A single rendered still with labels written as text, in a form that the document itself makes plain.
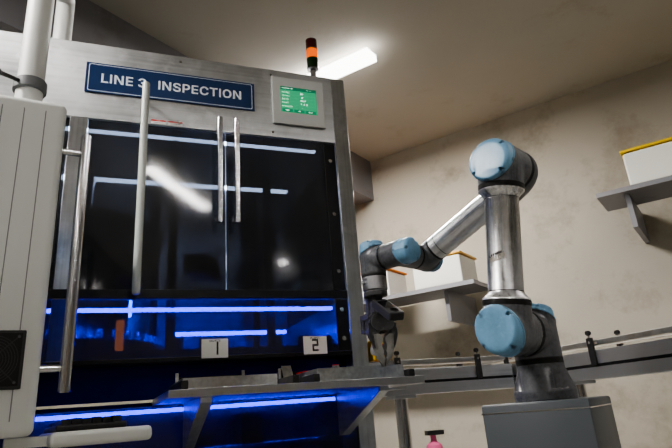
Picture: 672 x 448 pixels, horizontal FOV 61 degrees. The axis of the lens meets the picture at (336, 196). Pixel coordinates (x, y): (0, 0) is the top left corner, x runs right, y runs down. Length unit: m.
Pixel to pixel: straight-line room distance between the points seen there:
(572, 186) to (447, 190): 1.04
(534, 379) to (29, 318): 1.15
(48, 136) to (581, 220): 3.93
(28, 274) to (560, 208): 4.01
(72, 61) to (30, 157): 0.83
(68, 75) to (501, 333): 1.64
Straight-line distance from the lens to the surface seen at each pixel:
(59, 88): 2.20
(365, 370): 1.67
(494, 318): 1.42
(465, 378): 2.40
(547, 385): 1.52
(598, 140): 4.87
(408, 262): 1.66
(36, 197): 1.45
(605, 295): 4.60
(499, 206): 1.48
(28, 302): 1.39
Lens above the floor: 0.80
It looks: 21 degrees up
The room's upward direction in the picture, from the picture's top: 5 degrees counter-clockwise
